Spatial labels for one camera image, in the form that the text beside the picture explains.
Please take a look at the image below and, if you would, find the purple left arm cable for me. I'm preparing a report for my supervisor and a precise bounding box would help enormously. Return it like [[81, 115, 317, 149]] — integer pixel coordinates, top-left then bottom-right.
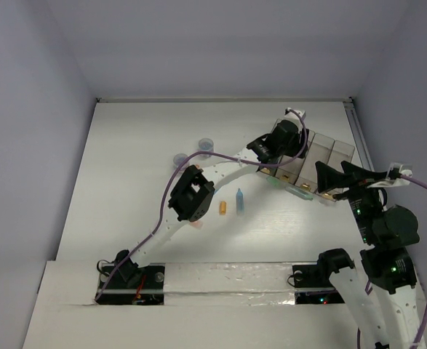
[[95, 108, 307, 302]]

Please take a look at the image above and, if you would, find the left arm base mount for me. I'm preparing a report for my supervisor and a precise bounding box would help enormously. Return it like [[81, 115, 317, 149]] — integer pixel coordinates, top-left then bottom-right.
[[95, 250, 165, 305]]

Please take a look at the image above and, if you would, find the clear four-compartment organizer tray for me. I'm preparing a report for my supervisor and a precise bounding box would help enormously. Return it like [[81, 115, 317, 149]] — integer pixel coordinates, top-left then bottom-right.
[[260, 130, 355, 201]]

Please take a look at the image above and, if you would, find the clear jar of clips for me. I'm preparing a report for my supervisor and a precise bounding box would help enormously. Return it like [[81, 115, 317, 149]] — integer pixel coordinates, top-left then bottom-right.
[[173, 153, 190, 172], [198, 137, 214, 159]]

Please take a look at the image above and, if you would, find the blue marker pen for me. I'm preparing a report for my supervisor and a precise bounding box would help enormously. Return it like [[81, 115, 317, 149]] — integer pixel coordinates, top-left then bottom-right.
[[236, 188, 244, 216]]

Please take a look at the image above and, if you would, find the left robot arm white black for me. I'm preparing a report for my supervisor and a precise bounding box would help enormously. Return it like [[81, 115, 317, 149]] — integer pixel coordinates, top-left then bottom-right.
[[113, 110, 308, 287]]

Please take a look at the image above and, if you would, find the orange marker pen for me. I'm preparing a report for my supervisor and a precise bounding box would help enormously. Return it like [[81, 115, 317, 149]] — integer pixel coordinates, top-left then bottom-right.
[[190, 221, 203, 229]]

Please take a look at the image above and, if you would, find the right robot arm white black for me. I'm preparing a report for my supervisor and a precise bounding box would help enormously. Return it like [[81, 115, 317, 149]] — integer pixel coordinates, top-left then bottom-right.
[[315, 161, 427, 348]]

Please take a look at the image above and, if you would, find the small orange cap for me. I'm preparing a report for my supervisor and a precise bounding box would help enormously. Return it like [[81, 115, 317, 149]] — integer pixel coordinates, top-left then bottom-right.
[[219, 201, 227, 215]]

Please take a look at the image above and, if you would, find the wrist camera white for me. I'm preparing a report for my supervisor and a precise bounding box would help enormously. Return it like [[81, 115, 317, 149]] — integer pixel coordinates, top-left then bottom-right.
[[386, 162, 412, 187], [284, 108, 306, 123]]

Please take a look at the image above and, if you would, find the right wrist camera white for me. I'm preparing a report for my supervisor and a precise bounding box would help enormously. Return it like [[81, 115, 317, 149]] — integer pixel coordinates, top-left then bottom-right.
[[386, 162, 412, 187]]

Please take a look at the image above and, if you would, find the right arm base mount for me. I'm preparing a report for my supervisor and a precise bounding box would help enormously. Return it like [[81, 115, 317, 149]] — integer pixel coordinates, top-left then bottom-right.
[[287, 248, 355, 305]]

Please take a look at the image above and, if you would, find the small green cap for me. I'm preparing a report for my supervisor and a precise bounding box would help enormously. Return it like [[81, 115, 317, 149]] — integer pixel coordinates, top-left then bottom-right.
[[266, 176, 280, 188]]

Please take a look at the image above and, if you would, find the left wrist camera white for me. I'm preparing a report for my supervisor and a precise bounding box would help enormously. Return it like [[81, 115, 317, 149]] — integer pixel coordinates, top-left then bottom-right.
[[284, 108, 306, 123]]

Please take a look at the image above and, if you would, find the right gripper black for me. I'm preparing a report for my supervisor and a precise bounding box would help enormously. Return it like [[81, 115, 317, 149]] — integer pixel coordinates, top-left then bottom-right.
[[314, 159, 387, 242]]

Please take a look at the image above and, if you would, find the green marker pen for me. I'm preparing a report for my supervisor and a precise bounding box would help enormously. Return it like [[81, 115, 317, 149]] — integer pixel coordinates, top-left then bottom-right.
[[284, 185, 314, 201]]

